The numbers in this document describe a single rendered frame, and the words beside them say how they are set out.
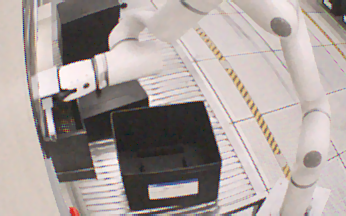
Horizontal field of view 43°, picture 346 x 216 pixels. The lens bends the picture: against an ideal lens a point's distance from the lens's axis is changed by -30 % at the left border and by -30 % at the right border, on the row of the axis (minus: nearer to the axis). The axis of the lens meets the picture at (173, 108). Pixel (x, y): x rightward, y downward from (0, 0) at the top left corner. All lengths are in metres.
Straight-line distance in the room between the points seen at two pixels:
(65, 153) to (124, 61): 0.27
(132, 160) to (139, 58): 0.55
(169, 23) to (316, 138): 0.46
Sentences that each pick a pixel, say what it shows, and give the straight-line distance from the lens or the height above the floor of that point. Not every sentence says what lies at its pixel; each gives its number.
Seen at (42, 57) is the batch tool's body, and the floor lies 1.26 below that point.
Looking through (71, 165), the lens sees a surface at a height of 1.06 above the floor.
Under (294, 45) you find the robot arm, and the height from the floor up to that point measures 1.40.
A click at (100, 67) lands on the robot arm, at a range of 1.33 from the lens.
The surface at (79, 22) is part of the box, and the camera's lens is 2.20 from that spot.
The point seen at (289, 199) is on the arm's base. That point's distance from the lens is 1.53.
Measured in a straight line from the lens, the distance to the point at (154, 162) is 1.81.
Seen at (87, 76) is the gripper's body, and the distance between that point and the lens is 1.32.
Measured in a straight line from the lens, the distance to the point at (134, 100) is 1.90.
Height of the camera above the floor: 2.02
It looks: 39 degrees down
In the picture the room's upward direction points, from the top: 2 degrees counter-clockwise
